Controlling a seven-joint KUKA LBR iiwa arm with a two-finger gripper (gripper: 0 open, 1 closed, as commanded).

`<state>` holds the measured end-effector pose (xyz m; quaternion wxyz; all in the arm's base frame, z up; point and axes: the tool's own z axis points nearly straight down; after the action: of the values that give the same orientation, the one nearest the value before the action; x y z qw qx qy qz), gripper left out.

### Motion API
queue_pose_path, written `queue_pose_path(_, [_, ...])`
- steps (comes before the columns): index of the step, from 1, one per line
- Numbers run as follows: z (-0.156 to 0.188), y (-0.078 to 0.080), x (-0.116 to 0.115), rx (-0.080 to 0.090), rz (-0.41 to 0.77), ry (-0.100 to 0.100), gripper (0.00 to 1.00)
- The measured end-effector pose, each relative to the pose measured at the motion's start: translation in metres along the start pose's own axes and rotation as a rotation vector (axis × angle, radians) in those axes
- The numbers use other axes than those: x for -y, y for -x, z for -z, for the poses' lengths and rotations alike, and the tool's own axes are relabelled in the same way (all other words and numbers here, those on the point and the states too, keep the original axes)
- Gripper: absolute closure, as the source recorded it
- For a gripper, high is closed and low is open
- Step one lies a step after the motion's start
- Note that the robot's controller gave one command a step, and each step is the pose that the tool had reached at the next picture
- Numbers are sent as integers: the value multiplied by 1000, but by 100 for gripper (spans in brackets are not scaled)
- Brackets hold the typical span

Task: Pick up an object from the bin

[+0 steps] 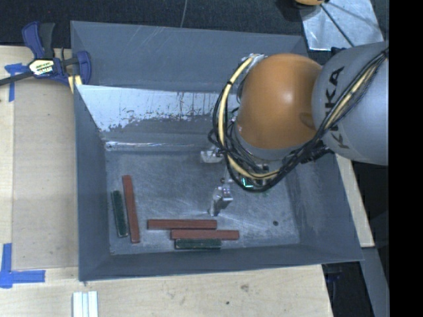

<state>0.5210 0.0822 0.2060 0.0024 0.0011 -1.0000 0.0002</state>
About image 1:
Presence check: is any red-brown flat block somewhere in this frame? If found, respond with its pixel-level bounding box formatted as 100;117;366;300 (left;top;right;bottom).
170;229;241;242
121;174;141;244
147;219;218;231

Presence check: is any grey metal bin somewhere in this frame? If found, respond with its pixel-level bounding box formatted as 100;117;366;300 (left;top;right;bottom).
69;20;365;282

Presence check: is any dark green flat block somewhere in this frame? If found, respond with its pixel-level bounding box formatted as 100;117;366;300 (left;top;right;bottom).
174;238;223;251
110;190;130;238

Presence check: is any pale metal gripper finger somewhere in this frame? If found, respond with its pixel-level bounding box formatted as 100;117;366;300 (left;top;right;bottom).
208;184;235;217
200;146;223;164

